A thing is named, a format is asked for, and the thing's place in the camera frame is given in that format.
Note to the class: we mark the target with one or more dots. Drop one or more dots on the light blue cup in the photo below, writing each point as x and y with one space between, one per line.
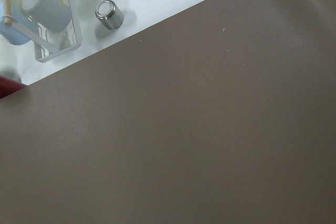
12 35

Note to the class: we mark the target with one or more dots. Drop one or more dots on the grey blue cup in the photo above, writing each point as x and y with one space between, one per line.
54 15

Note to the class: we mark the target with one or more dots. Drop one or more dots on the red bottle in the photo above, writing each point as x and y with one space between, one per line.
8 86

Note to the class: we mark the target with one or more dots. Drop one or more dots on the small steel cup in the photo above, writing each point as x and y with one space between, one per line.
108 13

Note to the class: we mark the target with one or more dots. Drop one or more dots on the white cup rack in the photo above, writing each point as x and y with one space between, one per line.
47 45

